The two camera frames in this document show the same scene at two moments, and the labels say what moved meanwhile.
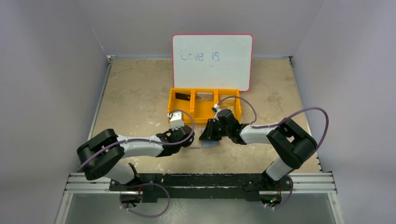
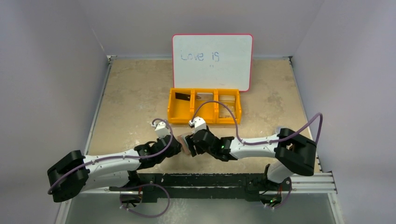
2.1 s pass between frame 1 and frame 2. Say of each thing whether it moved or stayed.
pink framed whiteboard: stayed
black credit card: stayed
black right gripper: moved
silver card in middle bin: stayed
